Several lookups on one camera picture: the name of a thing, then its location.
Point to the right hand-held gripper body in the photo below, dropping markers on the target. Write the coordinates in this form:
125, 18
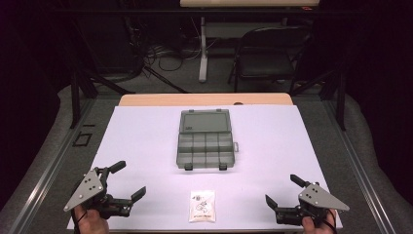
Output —
319, 197

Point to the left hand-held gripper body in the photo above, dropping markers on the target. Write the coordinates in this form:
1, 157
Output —
85, 190

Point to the person's right hand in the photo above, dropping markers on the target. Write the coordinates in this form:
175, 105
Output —
319, 226

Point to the person's left hand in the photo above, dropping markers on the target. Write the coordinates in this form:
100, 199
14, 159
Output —
92, 222

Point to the white table sheet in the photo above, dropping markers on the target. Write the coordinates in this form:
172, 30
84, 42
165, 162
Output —
269, 143

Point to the small white printed packet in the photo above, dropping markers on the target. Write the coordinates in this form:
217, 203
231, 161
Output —
202, 206

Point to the grey plastic compartment box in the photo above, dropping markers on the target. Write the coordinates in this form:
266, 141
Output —
205, 143

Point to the black metal stand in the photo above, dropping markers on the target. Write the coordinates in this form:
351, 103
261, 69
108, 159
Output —
339, 94
78, 87

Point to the wooden table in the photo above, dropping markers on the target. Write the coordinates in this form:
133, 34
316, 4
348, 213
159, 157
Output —
195, 99

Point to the black folding chair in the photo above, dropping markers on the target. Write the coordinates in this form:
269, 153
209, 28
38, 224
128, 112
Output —
268, 61

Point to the metal floor rail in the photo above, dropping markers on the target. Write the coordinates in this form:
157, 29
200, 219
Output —
48, 169
357, 169

